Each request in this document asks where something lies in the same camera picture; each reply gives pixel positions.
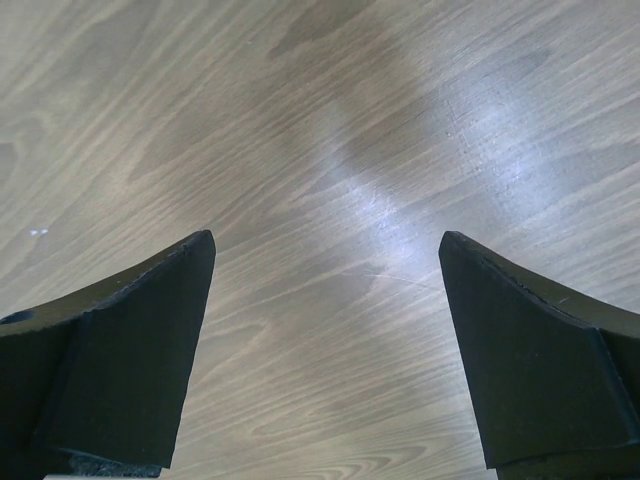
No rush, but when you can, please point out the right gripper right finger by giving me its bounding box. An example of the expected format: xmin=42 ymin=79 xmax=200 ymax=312
xmin=439 ymin=231 xmax=639 ymax=479

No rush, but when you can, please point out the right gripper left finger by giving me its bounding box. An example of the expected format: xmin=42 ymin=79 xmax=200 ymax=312
xmin=1 ymin=230 xmax=216 ymax=478

